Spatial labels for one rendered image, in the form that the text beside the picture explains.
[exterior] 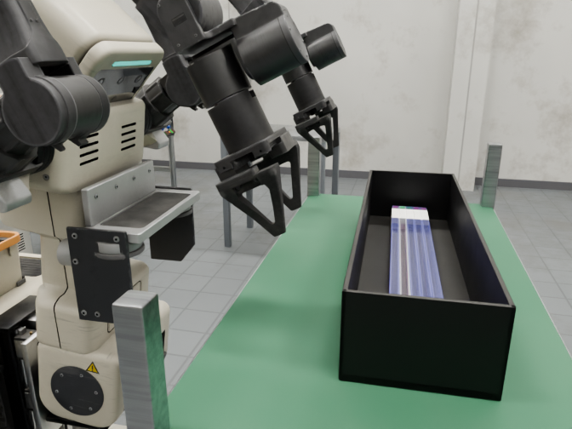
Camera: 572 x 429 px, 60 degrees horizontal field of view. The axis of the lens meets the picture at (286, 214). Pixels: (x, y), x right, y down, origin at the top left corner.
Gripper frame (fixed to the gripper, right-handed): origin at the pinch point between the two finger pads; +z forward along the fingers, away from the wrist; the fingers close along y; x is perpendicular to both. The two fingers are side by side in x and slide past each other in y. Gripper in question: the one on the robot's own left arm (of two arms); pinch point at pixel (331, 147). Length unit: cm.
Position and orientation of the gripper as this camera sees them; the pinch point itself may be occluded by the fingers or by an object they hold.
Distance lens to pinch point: 99.6
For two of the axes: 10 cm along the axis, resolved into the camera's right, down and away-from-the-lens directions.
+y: 2.1, -3.1, 9.3
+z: 4.3, 8.8, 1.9
